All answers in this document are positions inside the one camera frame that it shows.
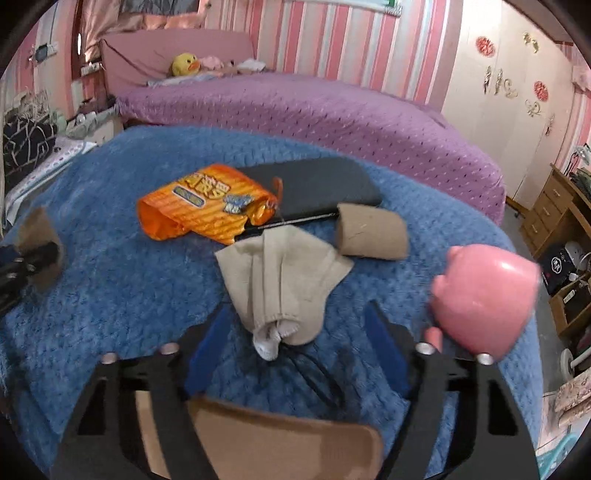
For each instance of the dark bag with logo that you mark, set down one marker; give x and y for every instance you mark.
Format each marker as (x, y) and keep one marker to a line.
(556, 267)

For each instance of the beige sock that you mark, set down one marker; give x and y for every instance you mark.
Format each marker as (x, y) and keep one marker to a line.
(277, 277)

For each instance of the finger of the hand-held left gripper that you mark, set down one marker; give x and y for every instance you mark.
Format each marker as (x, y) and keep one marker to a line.
(39, 258)

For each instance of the pink plush toy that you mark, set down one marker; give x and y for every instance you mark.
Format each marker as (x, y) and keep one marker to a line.
(214, 62)

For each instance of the pink satin curtain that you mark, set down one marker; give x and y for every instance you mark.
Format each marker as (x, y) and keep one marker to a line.
(106, 18)

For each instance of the yellow duck plush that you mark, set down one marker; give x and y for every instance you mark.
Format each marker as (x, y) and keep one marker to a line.
(184, 64)

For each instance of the dark grey pouch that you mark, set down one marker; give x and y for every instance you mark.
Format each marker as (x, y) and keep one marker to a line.
(323, 184)

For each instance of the floral cushion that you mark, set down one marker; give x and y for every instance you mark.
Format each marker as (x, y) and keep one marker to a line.
(575, 397)

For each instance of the white cloth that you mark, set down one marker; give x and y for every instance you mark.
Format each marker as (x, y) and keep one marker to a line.
(251, 65)

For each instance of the light blue pillow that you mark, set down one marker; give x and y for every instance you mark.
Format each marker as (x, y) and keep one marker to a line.
(180, 81)

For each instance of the tan phone case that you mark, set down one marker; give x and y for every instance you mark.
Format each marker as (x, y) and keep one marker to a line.
(286, 447)

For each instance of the white patterned quilt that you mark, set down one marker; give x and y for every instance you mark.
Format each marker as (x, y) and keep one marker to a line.
(51, 166)

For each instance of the blue fleece blanket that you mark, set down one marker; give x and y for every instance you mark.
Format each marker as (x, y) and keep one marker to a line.
(115, 286)

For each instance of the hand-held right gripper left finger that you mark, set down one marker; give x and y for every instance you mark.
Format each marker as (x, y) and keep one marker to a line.
(207, 355)

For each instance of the orange snack bag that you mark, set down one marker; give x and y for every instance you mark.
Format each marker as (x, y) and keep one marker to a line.
(198, 203)

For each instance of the white wardrobe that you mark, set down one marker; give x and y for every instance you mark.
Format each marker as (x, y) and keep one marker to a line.
(498, 138)

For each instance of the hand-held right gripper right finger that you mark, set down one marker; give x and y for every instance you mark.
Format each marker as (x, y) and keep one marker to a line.
(388, 355)

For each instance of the black patterned cloth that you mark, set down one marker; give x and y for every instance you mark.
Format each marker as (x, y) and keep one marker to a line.
(27, 143)

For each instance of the pink cup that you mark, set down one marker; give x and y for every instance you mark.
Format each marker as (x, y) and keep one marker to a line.
(485, 295)

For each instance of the teal plastic basket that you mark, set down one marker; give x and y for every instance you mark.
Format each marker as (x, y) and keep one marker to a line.
(551, 461)

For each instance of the cardboard tube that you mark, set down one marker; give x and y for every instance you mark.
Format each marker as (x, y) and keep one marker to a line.
(374, 235)

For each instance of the purple bedspread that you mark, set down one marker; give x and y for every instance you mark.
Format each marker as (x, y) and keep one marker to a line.
(323, 110)

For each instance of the pink covered headboard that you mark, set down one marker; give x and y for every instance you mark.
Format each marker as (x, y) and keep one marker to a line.
(138, 55)

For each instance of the wooden desk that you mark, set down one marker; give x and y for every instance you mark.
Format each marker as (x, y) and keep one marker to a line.
(549, 198)

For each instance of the brown paper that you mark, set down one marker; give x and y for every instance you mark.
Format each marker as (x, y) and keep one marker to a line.
(39, 226)

